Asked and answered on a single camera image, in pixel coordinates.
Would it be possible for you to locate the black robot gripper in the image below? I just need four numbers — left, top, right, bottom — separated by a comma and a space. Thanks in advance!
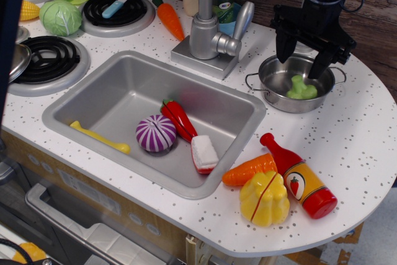
270, 4, 357, 79

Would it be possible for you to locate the green toy broccoli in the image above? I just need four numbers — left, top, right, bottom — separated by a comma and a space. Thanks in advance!
287, 75, 318, 100

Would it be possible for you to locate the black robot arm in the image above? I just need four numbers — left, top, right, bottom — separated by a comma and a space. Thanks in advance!
270, 0, 357, 79

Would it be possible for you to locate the stainless steel pot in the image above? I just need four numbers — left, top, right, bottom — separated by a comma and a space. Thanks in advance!
245, 53, 347, 114

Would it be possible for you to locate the silver pot lid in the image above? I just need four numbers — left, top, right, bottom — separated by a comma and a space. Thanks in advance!
9, 44, 32, 83

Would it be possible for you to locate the green toy can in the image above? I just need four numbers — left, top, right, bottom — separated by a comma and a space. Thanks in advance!
212, 0, 236, 24

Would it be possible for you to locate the silver toy faucet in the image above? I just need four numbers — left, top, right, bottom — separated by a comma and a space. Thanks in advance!
171, 0, 254, 79

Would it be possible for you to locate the red yellow hot sauce bottle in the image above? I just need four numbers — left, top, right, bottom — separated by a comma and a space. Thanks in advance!
260, 133, 338, 219

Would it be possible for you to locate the orange toy carrot front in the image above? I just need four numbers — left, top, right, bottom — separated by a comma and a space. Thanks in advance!
222, 153, 278, 186

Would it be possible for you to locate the orange toy carrot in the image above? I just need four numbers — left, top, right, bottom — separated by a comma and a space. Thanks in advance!
152, 0, 185, 41
222, 153, 278, 186

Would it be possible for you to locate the orange toy carrot back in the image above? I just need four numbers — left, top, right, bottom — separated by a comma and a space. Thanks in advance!
152, 0, 185, 41

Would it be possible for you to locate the white red toy cake slice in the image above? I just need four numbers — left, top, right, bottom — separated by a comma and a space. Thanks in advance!
190, 135, 219, 174

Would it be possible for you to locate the red toy chili pepper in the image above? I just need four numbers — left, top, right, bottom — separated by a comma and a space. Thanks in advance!
160, 99, 198, 143

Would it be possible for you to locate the grey toy sink basin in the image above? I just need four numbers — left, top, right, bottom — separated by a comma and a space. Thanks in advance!
42, 51, 265, 199

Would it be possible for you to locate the yellow toy bell pepper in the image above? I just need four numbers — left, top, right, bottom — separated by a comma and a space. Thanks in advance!
239, 171, 290, 227

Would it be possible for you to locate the purple striped toy onion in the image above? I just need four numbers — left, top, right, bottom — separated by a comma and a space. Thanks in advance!
135, 114, 177, 153

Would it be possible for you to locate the middle back stove burner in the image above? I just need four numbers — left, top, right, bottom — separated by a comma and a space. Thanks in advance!
80, 0, 155, 38

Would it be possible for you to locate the yellow toy bone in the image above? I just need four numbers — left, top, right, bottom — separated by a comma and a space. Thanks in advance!
69, 120, 131, 155

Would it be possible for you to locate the green toy cabbage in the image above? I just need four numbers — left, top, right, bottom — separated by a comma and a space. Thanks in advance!
39, 0, 83, 37

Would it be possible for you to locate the front left stove burner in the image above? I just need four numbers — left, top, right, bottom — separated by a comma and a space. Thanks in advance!
8, 36, 91, 97

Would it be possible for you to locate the yellow toy corn cob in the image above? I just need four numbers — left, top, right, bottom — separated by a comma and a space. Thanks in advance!
19, 0, 40, 21

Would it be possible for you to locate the silver stove knob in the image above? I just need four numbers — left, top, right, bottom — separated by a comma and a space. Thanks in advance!
16, 26, 30, 43

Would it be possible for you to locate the yellow object bottom left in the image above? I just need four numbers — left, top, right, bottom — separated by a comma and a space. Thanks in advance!
12, 243, 47, 264

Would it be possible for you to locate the blue handled toy knife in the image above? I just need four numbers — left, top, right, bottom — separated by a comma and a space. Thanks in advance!
102, 0, 127, 19

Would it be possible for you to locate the grey oven door handle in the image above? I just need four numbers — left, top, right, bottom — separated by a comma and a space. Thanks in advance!
25, 184, 136, 264

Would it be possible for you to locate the black cable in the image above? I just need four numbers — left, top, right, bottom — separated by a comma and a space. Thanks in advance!
0, 238, 33, 265

